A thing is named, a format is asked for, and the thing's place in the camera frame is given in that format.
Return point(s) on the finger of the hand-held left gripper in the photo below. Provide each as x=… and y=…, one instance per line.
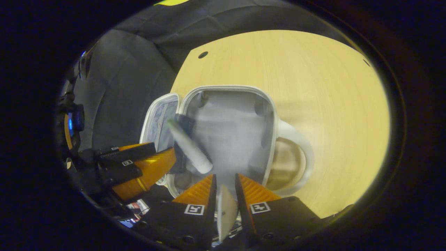
x=127, y=153
x=153, y=170

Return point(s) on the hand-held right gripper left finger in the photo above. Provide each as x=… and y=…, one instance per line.
x=212, y=198

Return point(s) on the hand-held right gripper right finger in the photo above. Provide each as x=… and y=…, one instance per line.
x=240, y=198

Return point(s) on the white hard-shell suitcase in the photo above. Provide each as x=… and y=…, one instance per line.
x=230, y=132

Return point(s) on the red white printed object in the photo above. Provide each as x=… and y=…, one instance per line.
x=139, y=206

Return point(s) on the black backdrop cloth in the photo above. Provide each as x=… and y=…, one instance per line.
x=132, y=76

